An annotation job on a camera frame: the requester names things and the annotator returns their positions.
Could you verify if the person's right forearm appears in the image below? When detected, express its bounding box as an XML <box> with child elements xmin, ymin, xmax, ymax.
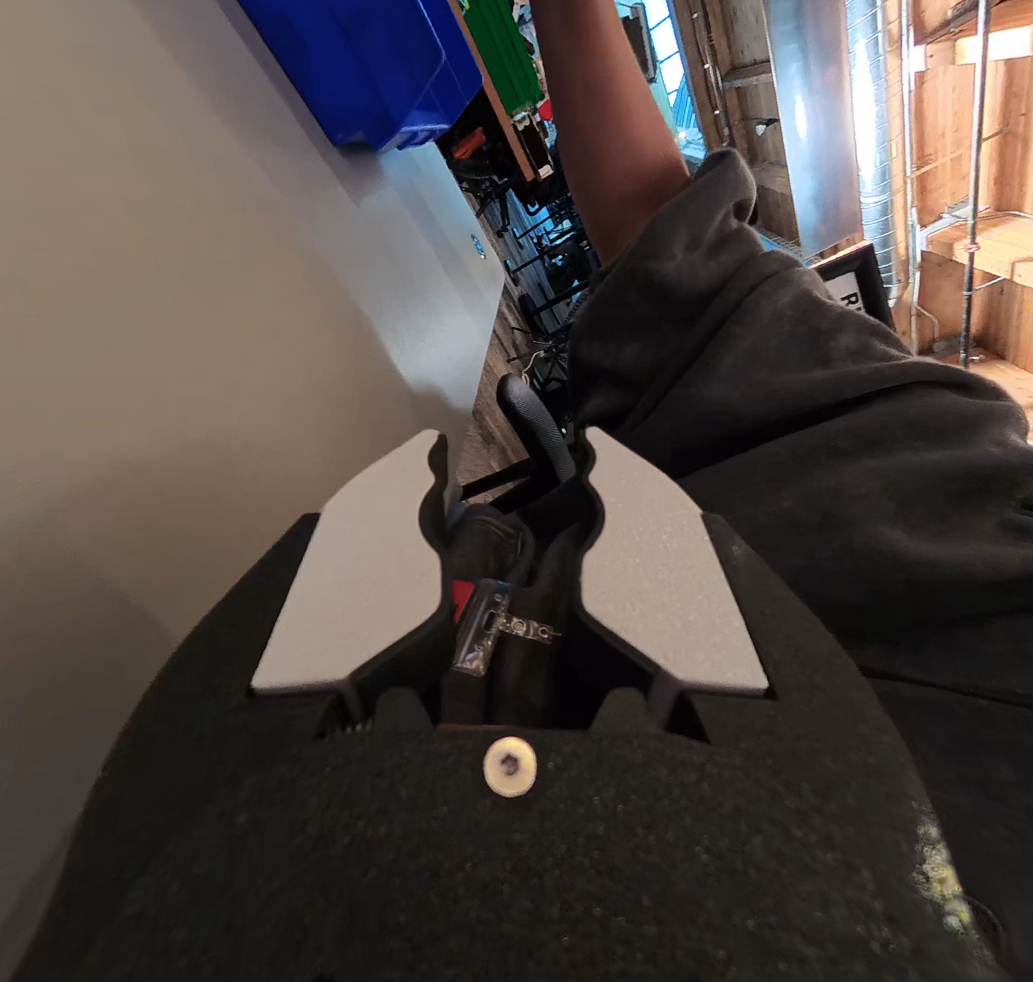
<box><xmin>517</xmin><ymin>0</ymin><xmax>698</xmax><ymax>265</ymax></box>

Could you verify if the silver ventilation duct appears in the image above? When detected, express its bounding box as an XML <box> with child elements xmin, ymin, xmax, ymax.
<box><xmin>759</xmin><ymin>0</ymin><xmax>905</xmax><ymax>257</ymax></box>

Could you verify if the wooden table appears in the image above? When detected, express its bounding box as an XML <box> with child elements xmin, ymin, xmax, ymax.
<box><xmin>423</xmin><ymin>0</ymin><xmax>542</xmax><ymax>184</ymax></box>

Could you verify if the green box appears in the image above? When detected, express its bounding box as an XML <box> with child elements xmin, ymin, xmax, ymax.
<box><xmin>465</xmin><ymin>0</ymin><xmax>547</xmax><ymax>115</ymax></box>

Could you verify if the person's black chair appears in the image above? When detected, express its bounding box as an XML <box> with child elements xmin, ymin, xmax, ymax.
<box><xmin>461</xmin><ymin>373</ymin><xmax>582</xmax><ymax>507</ymax></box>

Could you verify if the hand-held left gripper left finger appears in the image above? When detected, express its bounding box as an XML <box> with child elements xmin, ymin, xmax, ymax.
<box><xmin>251</xmin><ymin>431</ymin><xmax>453</xmax><ymax>698</ymax></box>

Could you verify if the printed marker board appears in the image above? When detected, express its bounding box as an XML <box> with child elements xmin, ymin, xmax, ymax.
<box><xmin>816</xmin><ymin>240</ymin><xmax>897</xmax><ymax>330</ymax></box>

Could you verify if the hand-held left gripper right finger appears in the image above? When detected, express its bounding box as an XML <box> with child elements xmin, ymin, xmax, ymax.
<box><xmin>577</xmin><ymin>428</ymin><xmax>773</xmax><ymax>699</ymax></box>

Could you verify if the blue plastic bin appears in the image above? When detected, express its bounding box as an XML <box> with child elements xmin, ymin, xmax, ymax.
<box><xmin>202</xmin><ymin>0</ymin><xmax>485</xmax><ymax>152</ymax></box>

